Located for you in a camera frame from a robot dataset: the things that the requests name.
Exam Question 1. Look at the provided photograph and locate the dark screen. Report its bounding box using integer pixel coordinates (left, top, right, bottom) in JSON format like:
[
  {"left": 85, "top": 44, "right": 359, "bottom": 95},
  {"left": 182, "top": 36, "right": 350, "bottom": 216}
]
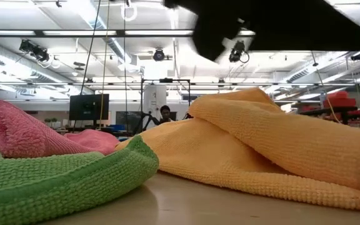
[{"left": 116, "top": 111, "right": 143, "bottom": 132}]

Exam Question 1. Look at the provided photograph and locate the hanging pendant cable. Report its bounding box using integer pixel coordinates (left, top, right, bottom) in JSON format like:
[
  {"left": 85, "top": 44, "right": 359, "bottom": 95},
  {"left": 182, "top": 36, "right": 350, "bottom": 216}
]
[{"left": 311, "top": 51, "right": 345, "bottom": 126}]

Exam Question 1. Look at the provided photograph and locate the pink microfiber towel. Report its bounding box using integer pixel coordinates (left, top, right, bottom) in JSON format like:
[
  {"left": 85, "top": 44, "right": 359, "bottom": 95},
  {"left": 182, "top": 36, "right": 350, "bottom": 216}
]
[{"left": 0, "top": 99, "right": 121, "bottom": 159}]

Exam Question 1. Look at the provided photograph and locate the thin black hanging cable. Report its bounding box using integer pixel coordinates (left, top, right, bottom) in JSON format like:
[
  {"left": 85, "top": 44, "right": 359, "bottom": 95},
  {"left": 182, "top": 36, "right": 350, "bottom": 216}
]
[{"left": 122, "top": 0, "right": 128, "bottom": 132}]

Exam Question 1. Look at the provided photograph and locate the rig light bar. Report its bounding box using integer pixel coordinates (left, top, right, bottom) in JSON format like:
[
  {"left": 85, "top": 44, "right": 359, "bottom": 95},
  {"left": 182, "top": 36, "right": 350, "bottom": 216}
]
[{"left": 0, "top": 29, "right": 360, "bottom": 39}]

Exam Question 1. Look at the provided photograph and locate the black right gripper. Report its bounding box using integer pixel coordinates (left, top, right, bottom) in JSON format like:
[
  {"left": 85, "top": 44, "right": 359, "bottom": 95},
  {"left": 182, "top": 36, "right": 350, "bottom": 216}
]
[{"left": 164, "top": 0, "right": 360, "bottom": 62}]

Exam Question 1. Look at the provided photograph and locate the person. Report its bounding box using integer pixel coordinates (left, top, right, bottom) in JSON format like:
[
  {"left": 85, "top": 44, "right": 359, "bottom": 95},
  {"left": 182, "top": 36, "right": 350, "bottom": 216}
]
[{"left": 159, "top": 104, "right": 174, "bottom": 124}]

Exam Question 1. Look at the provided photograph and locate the black hanging camera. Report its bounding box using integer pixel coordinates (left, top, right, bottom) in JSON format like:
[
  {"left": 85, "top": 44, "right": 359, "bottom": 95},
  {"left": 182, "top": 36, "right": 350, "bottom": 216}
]
[
  {"left": 152, "top": 48, "right": 167, "bottom": 63},
  {"left": 229, "top": 39, "right": 250, "bottom": 64}
]

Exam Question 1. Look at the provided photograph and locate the green microfiber towel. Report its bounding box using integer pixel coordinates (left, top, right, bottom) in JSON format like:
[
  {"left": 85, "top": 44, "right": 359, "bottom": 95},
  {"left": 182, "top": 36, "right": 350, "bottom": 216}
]
[{"left": 0, "top": 130, "right": 160, "bottom": 225}]

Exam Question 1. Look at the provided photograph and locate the thick black hanging cable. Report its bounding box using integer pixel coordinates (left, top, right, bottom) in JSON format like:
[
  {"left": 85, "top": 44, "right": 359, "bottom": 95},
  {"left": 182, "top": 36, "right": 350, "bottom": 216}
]
[{"left": 79, "top": 0, "right": 102, "bottom": 96}]

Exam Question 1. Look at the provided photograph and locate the black background rig frame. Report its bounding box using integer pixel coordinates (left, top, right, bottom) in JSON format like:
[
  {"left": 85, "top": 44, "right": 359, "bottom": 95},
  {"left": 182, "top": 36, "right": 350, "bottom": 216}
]
[{"left": 140, "top": 77, "right": 191, "bottom": 132}]

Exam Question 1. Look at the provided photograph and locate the white hanging cable loop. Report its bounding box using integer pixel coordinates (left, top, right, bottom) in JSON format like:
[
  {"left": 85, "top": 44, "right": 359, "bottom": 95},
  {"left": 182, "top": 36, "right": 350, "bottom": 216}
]
[{"left": 120, "top": 1, "right": 138, "bottom": 23}]

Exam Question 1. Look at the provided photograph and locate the black monitor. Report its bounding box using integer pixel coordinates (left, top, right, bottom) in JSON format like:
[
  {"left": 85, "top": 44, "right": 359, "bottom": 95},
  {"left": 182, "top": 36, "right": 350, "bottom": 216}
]
[{"left": 69, "top": 93, "right": 110, "bottom": 121}]

